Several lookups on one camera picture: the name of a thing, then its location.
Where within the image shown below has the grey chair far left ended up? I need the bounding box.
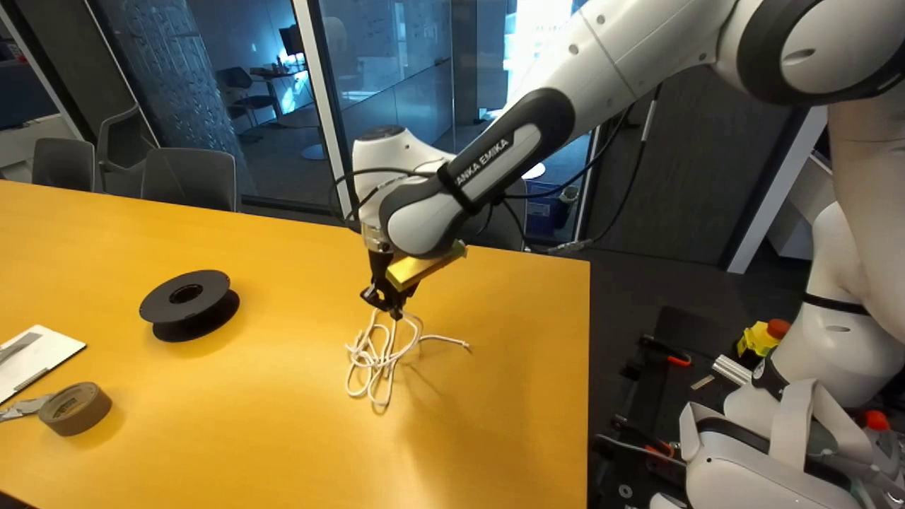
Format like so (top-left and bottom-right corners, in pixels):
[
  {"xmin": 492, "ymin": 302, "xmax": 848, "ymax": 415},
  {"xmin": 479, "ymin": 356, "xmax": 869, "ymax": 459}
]
[{"xmin": 31, "ymin": 138, "xmax": 96, "ymax": 190}]

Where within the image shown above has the grey chair middle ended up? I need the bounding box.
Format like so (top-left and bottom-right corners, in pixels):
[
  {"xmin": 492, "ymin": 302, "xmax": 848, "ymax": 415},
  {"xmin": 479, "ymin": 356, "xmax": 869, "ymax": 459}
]
[{"xmin": 143, "ymin": 146, "xmax": 242, "ymax": 210}]

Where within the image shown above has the black filament spool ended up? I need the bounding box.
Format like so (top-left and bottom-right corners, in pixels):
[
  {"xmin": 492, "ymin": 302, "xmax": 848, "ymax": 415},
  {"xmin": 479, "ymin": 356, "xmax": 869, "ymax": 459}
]
[{"xmin": 138, "ymin": 269, "xmax": 242, "ymax": 343}]

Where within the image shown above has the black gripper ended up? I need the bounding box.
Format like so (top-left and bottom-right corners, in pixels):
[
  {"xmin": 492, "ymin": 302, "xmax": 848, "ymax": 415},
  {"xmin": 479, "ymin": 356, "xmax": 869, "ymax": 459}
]
[{"xmin": 359, "ymin": 251, "xmax": 413, "ymax": 319}]

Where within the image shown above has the yellow wrist camera box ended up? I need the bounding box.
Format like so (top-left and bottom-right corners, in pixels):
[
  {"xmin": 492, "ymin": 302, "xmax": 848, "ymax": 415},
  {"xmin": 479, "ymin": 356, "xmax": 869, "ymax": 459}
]
[{"xmin": 387, "ymin": 244, "xmax": 468, "ymax": 289}]

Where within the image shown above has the grey chair near gripper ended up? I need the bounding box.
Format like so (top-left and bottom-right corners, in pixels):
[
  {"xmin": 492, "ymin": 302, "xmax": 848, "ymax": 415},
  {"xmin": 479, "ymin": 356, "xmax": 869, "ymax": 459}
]
[{"xmin": 462, "ymin": 202, "xmax": 526, "ymax": 251}]

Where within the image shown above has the black clamp with red handle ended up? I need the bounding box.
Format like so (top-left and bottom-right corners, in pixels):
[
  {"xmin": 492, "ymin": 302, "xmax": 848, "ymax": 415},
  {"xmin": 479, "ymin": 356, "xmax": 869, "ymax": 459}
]
[{"xmin": 623, "ymin": 334, "xmax": 694, "ymax": 432}]

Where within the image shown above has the white paper sheet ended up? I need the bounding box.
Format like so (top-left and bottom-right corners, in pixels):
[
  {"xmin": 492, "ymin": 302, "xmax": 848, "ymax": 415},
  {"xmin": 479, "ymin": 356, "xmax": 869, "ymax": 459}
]
[{"xmin": 0, "ymin": 326, "xmax": 85, "ymax": 401}]

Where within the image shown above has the white rope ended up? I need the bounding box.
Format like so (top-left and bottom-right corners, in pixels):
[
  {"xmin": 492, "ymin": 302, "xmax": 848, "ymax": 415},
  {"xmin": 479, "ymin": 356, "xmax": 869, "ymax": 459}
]
[{"xmin": 343, "ymin": 308, "xmax": 473, "ymax": 415}]

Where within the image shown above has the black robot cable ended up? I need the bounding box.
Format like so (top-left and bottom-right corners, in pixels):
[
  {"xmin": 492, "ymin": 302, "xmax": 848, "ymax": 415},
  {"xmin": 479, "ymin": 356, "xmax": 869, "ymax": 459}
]
[{"xmin": 335, "ymin": 88, "xmax": 662, "ymax": 258}]

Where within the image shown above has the grey tape roll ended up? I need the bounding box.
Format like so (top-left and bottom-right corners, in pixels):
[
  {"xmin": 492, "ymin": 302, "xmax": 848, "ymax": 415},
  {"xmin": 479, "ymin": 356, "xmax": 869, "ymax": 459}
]
[{"xmin": 0, "ymin": 382, "xmax": 113, "ymax": 435}]

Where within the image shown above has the white VR headset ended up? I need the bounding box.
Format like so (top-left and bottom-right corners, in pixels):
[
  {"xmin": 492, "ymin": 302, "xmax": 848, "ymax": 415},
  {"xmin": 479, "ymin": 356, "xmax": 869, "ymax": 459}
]
[{"xmin": 679, "ymin": 378, "xmax": 905, "ymax": 509}]

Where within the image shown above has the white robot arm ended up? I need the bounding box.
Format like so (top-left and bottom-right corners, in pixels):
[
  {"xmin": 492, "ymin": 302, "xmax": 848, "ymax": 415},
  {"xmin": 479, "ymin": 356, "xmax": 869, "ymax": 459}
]
[{"xmin": 353, "ymin": 0, "xmax": 905, "ymax": 408}]

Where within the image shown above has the yellow red emergency button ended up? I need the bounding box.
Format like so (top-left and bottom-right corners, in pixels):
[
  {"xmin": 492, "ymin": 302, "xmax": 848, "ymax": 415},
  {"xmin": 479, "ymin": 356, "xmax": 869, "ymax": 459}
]
[{"xmin": 735, "ymin": 319, "xmax": 789, "ymax": 360}]

